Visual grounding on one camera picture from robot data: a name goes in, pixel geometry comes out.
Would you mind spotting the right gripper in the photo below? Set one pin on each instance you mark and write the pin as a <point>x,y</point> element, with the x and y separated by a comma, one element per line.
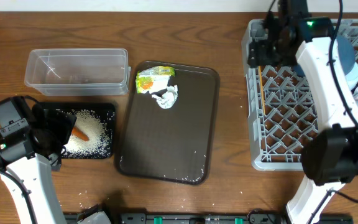
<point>257,55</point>

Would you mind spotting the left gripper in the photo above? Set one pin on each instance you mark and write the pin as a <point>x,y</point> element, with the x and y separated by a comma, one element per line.
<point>64,129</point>

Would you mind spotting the orange carrot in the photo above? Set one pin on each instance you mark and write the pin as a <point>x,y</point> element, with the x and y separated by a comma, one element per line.
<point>79,134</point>

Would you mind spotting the wooden chopstick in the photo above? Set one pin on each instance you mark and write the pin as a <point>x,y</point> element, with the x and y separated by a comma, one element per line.
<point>261,89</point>

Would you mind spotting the pile of white rice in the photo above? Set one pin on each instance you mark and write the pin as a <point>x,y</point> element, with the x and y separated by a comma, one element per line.
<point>98,125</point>

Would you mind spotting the dark blue plate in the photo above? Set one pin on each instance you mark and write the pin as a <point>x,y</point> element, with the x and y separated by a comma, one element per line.
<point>346,52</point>

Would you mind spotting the light blue bowl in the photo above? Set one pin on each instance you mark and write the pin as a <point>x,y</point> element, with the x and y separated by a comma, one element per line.
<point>352,77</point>

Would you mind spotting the green snack wrapper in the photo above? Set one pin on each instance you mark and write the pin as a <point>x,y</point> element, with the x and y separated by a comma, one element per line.
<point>153,79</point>

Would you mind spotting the white tissue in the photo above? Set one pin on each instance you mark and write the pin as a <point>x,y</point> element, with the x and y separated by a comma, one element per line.
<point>168,99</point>

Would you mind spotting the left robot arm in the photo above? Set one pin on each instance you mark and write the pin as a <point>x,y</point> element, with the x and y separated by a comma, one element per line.
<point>31,143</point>

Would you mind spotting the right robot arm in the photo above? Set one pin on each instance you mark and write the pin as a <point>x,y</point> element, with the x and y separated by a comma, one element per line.
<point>330,160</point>

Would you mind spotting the black waste tray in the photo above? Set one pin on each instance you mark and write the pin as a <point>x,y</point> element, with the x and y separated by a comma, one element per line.
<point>77,106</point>

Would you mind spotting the grey dishwasher rack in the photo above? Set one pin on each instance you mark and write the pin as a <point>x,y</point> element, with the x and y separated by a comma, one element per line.
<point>277,138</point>

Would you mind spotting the clear plastic bin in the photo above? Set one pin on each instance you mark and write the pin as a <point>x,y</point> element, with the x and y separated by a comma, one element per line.
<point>78,72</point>

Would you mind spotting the brown serving tray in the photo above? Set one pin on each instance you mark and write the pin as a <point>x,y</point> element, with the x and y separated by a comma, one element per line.
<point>172,144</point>

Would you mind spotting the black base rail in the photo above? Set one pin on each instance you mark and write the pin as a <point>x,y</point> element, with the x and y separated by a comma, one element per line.
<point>101,214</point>

